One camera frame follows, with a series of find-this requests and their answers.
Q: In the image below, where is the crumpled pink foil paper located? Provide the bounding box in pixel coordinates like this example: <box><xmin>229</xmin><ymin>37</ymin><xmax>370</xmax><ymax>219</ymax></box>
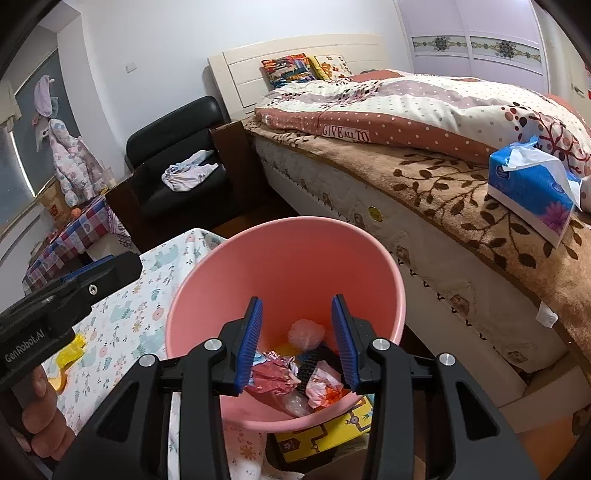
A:
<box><xmin>247</xmin><ymin>351</ymin><xmax>301</xmax><ymax>395</ymax></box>

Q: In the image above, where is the yellow floral pillow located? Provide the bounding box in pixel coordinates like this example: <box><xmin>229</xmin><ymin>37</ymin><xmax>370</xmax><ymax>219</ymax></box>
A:
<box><xmin>308</xmin><ymin>54</ymin><xmax>354</xmax><ymax>81</ymax></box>

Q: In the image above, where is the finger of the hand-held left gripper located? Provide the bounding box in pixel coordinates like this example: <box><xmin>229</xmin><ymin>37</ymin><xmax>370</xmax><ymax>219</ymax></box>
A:
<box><xmin>61</xmin><ymin>262</ymin><xmax>108</xmax><ymax>284</ymax></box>
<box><xmin>41</xmin><ymin>251</ymin><xmax>143</xmax><ymax>325</ymax></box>

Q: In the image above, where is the floral tablecloth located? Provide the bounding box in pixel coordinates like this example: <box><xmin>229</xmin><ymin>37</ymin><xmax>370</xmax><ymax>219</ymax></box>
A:
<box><xmin>41</xmin><ymin>228</ymin><xmax>278</xmax><ymax>480</ymax></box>

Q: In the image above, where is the plaid cloth side table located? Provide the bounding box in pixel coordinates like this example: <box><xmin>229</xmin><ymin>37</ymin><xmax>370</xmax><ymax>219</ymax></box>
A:
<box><xmin>23</xmin><ymin>196</ymin><xmax>112</xmax><ymax>294</ymax></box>

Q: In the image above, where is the bed with floral quilt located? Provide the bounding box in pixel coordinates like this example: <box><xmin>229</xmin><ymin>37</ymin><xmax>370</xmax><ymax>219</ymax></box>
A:
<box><xmin>243</xmin><ymin>115</ymin><xmax>591</xmax><ymax>365</ymax></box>

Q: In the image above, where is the colourful patchwork pillow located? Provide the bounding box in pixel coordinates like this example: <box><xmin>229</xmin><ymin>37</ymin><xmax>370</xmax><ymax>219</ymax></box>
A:
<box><xmin>261</xmin><ymin>54</ymin><xmax>315</xmax><ymax>89</ymax></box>

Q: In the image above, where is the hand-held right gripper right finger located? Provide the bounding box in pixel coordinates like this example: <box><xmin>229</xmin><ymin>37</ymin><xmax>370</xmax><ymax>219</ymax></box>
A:
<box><xmin>331</xmin><ymin>294</ymin><xmax>540</xmax><ymax>480</ymax></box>

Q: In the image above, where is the floral dotted quilt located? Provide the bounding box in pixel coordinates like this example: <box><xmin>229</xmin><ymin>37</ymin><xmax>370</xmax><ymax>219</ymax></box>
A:
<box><xmin>254</xmin><ymin>69</ymin><xmax>591</xmax><ymax>178</ymax></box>

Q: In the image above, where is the dark window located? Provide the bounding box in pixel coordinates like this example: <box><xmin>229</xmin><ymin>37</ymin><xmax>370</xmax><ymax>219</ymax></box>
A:
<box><xmin>0</xmin><ymin>48</ymin><xmax>81</xmax><ymax>227</ymax></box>

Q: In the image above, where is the person's left hand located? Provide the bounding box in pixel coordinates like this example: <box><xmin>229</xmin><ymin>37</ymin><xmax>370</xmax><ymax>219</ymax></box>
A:
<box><xmin>21</xmin><ymin>367</ymin><xmax>77</xmax><ymax>462</ymax></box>

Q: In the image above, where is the clear plastic scrap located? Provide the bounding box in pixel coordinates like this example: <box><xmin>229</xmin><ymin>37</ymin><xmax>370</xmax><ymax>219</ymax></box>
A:
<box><xmin>277</xmin><ymin>392</ymin><xmax>310</xmax><ymax>416</ymax></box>

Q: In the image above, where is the pink plastic bucket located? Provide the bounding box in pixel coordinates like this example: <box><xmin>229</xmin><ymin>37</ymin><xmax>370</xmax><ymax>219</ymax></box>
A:
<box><xmin>165</xmin><ymin>217</ymin><xmax>406</xmax><ymax>433</ymax></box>

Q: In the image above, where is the crumpled light cloth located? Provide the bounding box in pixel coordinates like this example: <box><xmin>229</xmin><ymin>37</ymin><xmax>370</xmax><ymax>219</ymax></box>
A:
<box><xmin>161</xmin><ymin>149</ymin><xmax>220</xmax><ymax>192</ymax></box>

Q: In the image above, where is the crumpled white orange paper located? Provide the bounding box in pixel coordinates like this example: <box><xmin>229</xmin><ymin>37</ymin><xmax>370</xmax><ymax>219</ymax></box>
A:
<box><xmin>307</xmin><ymin>361</ymin><xmax>352</xmax><ymax>409</ymax></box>

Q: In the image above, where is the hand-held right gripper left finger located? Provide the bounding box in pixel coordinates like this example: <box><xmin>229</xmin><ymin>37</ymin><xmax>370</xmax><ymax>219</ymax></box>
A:
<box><xmin>53</xmin><ymin>296</ymin><xmax>264</xmax><ymax>480</ymax></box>

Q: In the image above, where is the dark wooden nightstand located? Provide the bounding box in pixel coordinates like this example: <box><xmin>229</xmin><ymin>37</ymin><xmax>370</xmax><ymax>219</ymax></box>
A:
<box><xmin>210</xmin><ymin>120</ymin><xmax>271</xmax><ymax>217</ymax></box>

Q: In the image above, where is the pink floral jacket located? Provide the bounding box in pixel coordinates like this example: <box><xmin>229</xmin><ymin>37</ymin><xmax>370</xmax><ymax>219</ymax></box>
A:
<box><xmin>47</xmin><ymin>117</ymin><xmax>105</xmax><ymax>208</ymax></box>

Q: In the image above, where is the blue tissue box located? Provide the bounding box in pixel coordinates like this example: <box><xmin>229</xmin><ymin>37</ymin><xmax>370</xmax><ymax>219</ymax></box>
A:
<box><xmin>487</xmin><ymin>135</ymin><xmax>583</xmax><ymax>247</ymax></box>

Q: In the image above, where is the black leather armchair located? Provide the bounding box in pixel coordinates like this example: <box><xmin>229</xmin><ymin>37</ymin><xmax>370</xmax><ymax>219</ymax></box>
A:
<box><xmin>126</xmin><ymin>96</ymin><xmax>229</xmax><ymax>217</ymax></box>

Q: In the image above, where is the black ridged foam piece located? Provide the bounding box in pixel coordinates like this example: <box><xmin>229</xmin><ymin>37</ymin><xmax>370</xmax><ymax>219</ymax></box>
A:
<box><xmin>300</xmin><ymin>344</ymin><xmax>342</xmax><ymax>393</ymax></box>

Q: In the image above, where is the cardboard box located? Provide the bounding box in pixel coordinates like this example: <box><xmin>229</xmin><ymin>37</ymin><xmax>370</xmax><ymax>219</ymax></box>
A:
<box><xmin>39</xmin><ymin>182</ymin><xmax>68</xmax><ymax>224</ymax></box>

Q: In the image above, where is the yellow patterned box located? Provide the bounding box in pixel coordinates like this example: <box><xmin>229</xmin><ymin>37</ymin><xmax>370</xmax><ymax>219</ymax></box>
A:
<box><xmin>272</xmin><ymin>394</ymin><xmax>375</xmax><ymax>464</ymax></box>

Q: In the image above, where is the dark wooden cabinet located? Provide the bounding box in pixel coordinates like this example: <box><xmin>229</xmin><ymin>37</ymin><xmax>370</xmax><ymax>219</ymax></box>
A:
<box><xmin>105</xmin><ymin>168</ymin><xmax>153</xmax><ymax>252</ymax></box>

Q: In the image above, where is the white wooden headboard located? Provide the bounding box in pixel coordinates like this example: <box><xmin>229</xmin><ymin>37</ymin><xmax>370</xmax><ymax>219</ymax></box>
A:
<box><xmin>208</xmin><ymin>33</ymin><xmax>386</xmax><ymax>121</ymax></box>

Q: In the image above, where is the lavender wardrobe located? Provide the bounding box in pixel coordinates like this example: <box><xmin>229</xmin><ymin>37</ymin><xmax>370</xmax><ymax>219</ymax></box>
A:
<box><xmin>394</xmin><ymin>0</ymin><xmax>591</xmax><ymax>116</ymax></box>

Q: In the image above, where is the lilac hanging garment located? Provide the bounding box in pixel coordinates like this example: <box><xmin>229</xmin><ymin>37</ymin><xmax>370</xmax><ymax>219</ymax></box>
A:
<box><xmin>31</xmin><ymin>75</ymin><xmax>58</xmax><ymax>125</ymax></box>

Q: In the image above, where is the white mattress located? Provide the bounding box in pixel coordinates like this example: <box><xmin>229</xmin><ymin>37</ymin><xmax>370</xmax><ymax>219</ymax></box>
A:
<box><xmin>253</xmin><ymin>136</ymin><xmax>568</xmax><ymax>374</ymax></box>

